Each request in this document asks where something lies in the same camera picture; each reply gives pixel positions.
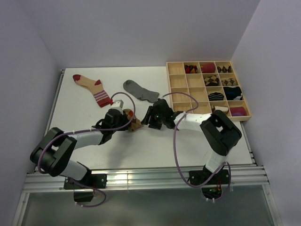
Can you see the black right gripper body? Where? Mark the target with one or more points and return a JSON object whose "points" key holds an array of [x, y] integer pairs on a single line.
{"points": [[156, 121]]}

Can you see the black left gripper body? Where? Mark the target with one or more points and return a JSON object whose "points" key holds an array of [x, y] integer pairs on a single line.
{"points": [[122, 121]]}

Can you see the tan orange argyle sock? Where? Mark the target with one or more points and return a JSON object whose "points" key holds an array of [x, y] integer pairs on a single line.
{"points": [[135, 123]]}

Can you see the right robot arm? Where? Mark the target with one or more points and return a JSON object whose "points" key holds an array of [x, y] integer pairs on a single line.
{"points": [[221, 133]]}

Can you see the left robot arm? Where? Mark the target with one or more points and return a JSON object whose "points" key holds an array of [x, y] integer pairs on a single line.
{"points": [[53, 153]]}

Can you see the tan sock with purple stripes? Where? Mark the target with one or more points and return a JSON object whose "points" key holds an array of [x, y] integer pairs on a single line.
{"points": [[95, 87]]}

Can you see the red orange argyle rolled sock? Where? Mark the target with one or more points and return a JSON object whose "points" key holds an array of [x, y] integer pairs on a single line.
{"points": [[191, 69]]}

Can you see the black white striped rolled sock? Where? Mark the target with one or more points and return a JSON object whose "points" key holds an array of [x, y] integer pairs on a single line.
{"points": [[216, 96]]}

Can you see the brown tan argyle rolled sock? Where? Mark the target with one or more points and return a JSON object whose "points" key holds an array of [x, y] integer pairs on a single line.
{"points": [[211, 81]]}

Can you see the wooden compartment tray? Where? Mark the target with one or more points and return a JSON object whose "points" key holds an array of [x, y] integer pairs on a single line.
{"points": [[189, 91]]}

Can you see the beige rolled sock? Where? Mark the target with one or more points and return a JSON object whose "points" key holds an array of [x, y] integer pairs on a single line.
{"points": [[224, 109]]}

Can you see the crimson rolled sock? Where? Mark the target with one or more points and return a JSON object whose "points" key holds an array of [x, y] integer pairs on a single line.
{"points": [[208, 68]]}

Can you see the black blue rolled sock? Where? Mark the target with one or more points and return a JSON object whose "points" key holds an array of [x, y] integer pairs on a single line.
{"points": [[233, 93]]}

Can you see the magenta purple rolled sock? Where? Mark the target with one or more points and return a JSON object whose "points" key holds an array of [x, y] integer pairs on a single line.
{"points": [[238, 111]]}

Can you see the brown white argyle rolled sock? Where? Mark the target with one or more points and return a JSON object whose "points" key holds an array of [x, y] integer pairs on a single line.
{"points": [[224, 69]]}

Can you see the grey brown argyle rolled sock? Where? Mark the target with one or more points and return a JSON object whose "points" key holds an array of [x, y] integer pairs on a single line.
{"points": [[229, 82]]}

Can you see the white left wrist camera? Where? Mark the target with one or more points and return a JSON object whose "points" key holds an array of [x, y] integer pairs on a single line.
{"points": [[117, 104]]}

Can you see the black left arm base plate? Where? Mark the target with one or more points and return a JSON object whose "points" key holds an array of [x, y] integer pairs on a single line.
{"points": [[86, 189]]}

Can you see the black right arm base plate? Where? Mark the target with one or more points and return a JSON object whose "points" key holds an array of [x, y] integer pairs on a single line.
{"points": [[197, 177]]}

